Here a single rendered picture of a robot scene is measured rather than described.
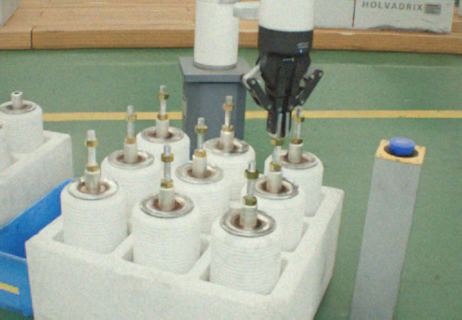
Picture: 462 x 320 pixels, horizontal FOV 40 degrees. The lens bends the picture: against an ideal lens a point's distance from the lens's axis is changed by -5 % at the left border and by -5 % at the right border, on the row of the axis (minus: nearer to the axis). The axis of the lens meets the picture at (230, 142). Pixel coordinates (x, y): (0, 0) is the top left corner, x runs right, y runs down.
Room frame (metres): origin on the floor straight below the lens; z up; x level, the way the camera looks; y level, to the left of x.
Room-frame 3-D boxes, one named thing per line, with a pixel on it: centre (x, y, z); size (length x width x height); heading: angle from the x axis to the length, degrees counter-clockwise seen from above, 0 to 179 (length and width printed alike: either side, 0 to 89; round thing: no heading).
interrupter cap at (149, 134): (1.08, 0.12, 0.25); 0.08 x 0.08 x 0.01
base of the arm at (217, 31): (1.38, 0.04, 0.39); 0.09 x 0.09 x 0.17; 10
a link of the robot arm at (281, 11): (0.91, -0.06, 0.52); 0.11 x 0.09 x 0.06; 31
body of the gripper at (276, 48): (0.89, -0.07, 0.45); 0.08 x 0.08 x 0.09
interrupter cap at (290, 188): (0.89, -0.07, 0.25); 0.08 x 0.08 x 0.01
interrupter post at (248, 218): (0.78, -0.03, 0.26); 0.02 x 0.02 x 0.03
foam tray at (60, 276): (0.93, 0.04, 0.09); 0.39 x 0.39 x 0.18; 71
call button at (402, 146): (0.90, -0.25, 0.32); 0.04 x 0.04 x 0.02
